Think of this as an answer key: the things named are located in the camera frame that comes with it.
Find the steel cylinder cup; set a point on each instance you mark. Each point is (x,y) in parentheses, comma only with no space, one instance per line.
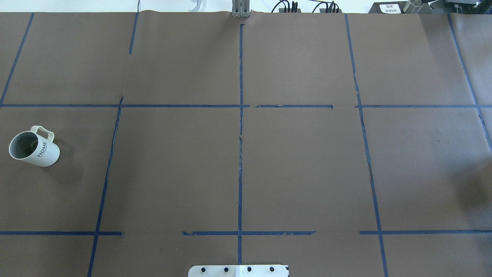
(413,6)

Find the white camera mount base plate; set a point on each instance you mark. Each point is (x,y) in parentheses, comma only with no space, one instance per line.
(258,270)

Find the aluminium profile post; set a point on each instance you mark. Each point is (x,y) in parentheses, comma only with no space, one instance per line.
(241,8)

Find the white ribbed HOME mug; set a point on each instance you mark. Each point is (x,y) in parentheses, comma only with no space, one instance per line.
(35,147)

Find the black box with white label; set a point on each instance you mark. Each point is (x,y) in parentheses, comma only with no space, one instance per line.
(392,7)

